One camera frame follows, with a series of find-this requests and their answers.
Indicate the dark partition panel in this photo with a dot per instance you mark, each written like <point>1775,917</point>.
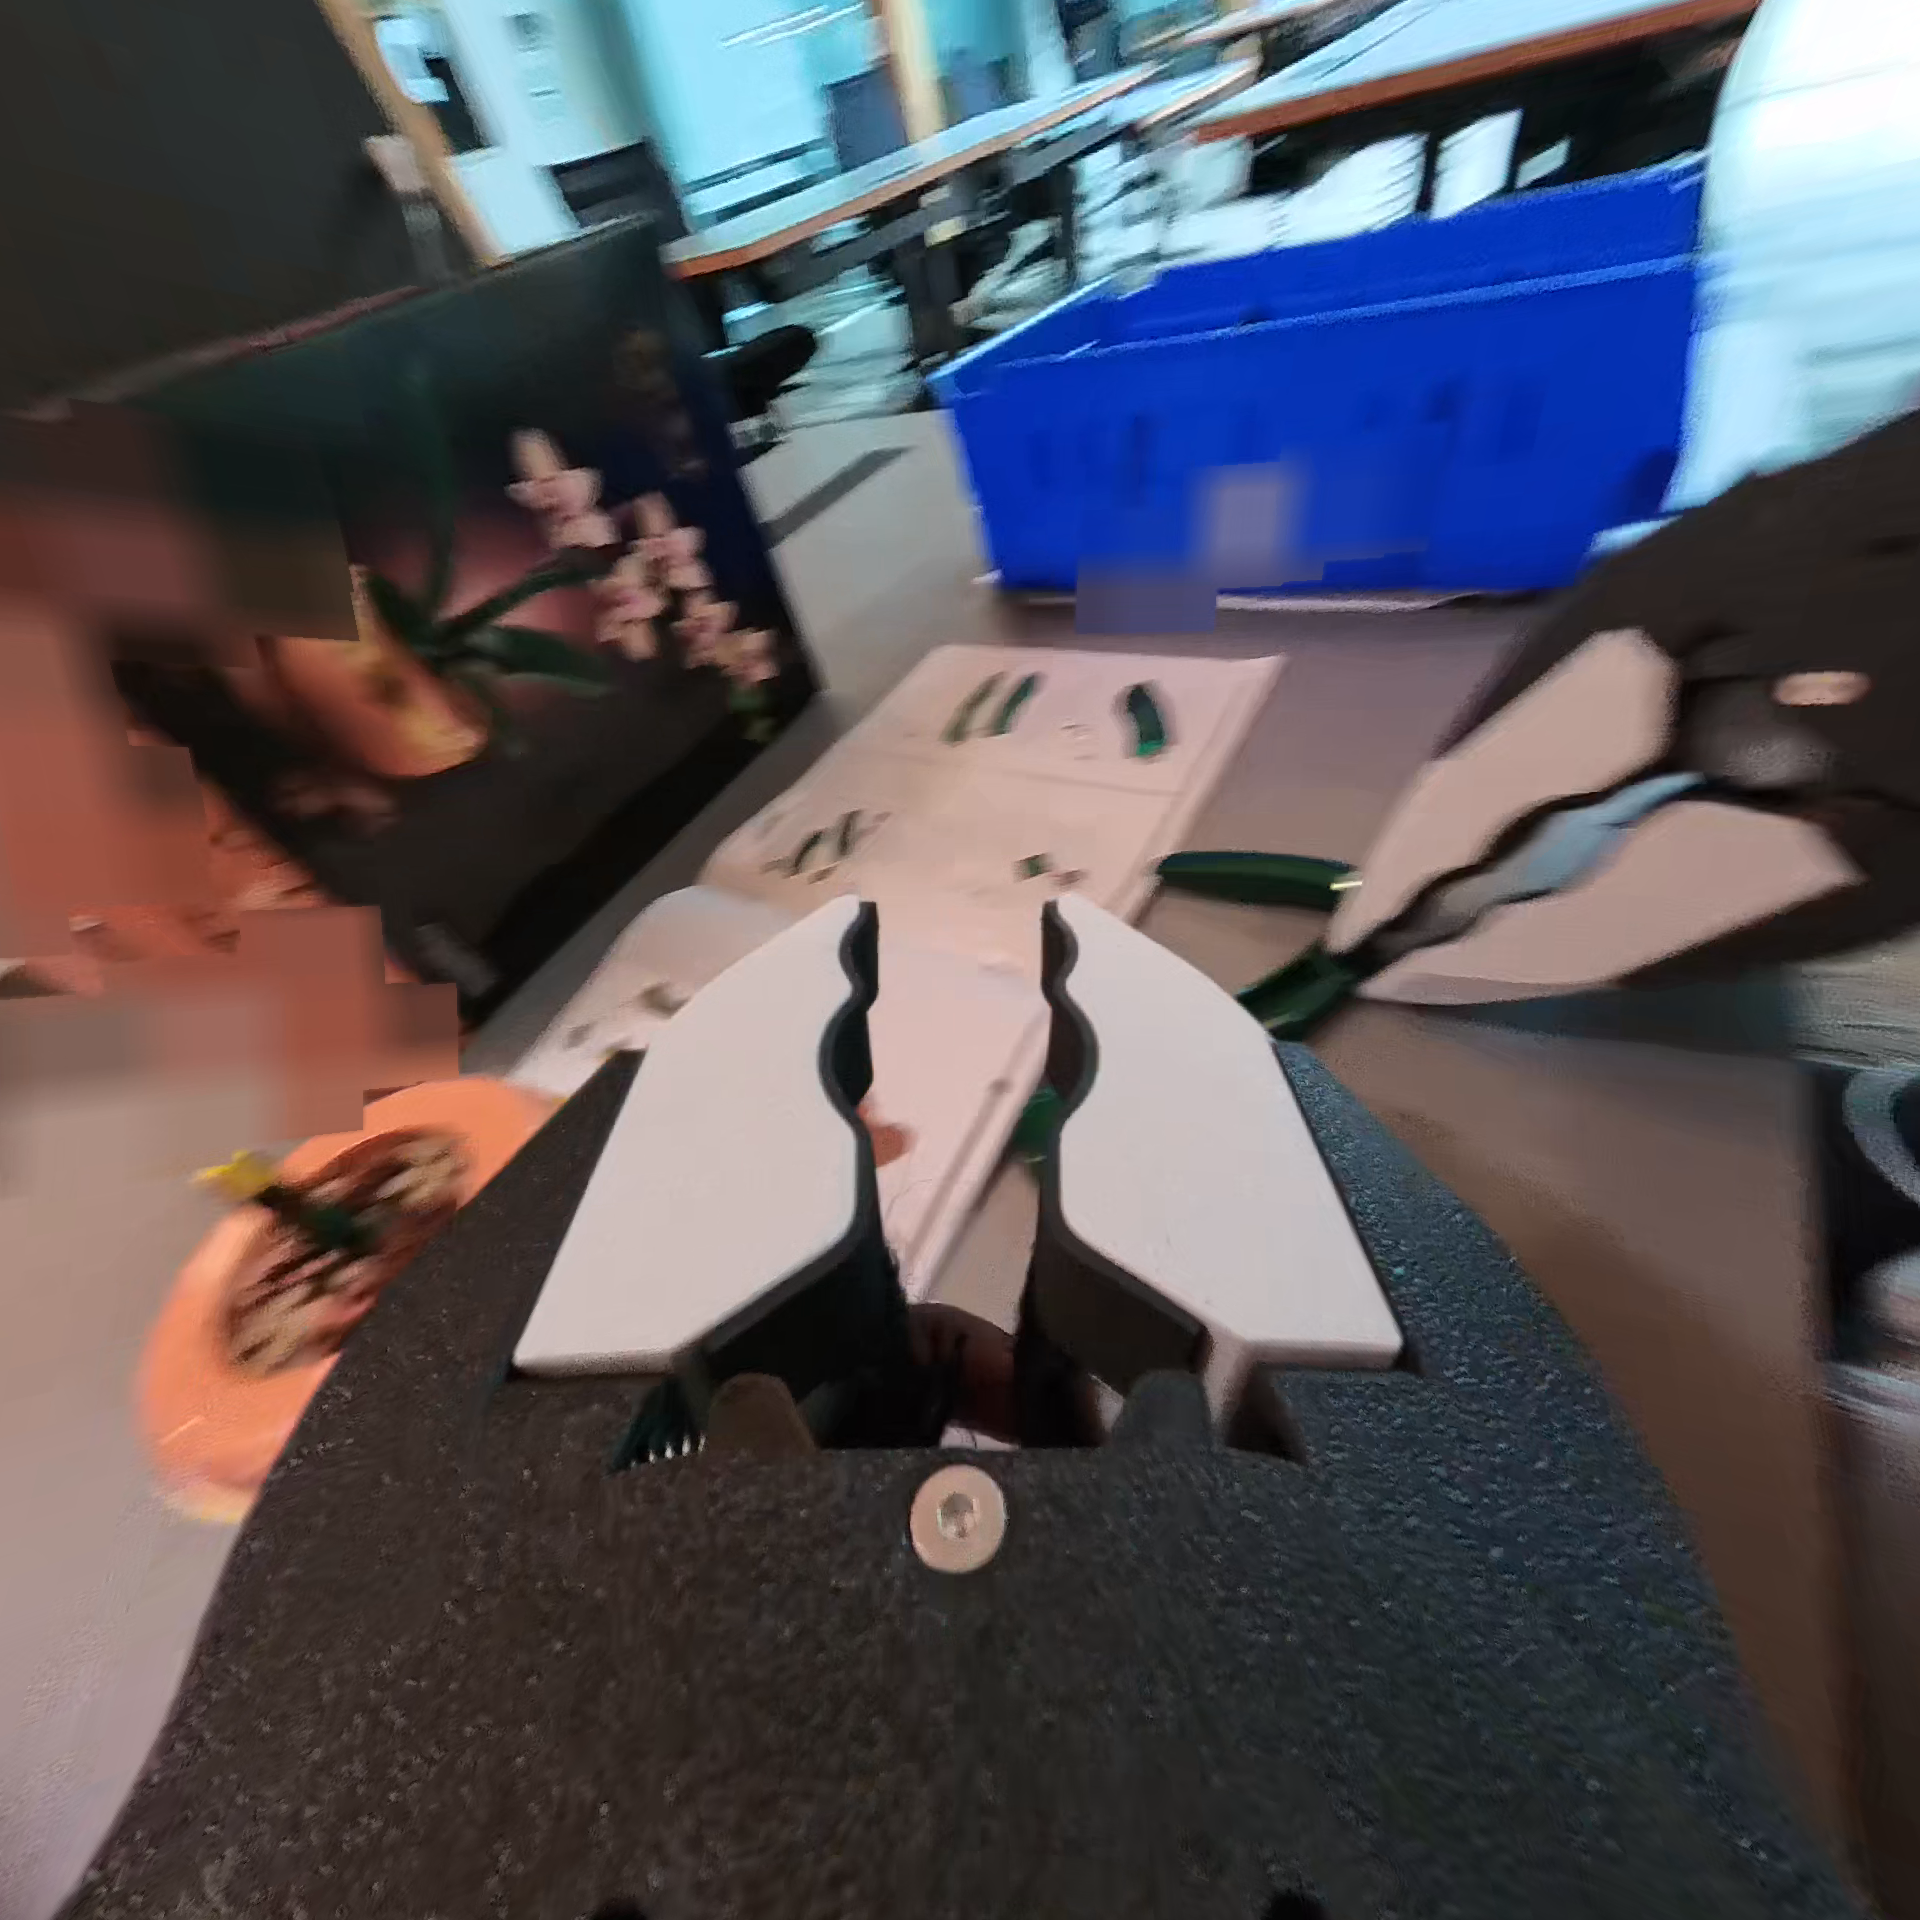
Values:
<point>180,181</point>

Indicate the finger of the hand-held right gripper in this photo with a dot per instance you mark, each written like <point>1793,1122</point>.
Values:
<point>1530,734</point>
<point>1650,914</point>

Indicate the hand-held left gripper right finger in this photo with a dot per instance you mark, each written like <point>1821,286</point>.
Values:
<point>1215,1170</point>

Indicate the green yellow brick stem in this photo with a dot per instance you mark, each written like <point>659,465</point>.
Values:
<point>224,1173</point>

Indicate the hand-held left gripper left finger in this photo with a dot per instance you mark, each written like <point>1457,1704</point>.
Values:
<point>705,1170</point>

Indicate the peach brick flower pot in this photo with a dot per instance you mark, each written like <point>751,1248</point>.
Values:
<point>194,1381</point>

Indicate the large blue plastic bin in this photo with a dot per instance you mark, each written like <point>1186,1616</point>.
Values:
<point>1351,390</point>

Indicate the grey desk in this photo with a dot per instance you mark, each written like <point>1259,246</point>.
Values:
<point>1575,1170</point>

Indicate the building instruction booklet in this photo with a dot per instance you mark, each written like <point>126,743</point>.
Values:
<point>975,781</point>

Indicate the orchid building set box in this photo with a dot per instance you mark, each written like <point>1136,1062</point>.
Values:
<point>494,841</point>

